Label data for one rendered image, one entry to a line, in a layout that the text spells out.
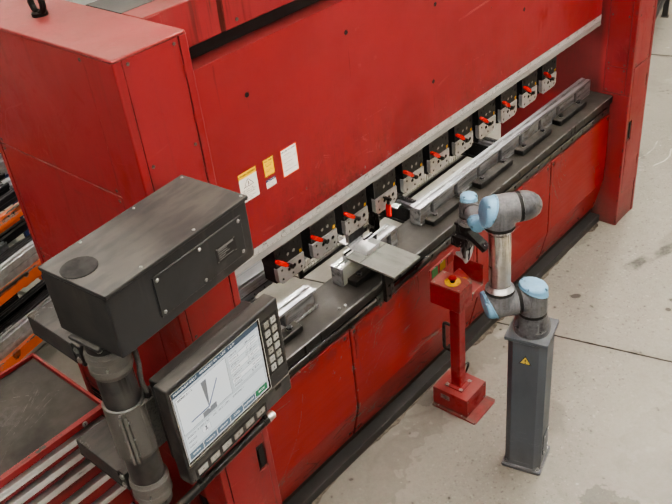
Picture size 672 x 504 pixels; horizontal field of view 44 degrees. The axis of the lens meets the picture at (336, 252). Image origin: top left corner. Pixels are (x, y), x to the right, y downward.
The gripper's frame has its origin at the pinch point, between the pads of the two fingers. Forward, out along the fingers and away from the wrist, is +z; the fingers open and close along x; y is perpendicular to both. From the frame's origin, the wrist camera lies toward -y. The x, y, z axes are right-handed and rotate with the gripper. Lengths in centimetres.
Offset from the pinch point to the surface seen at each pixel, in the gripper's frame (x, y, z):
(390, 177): 13, 34, -38
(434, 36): -23, 37, -89
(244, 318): 145, -11, -78
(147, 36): 128, 32, -145
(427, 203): -14.4, 31.8, -10.3
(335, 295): 55, 32, -1
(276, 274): 84, 36, -31
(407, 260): 31.5, 11.0, -15.5
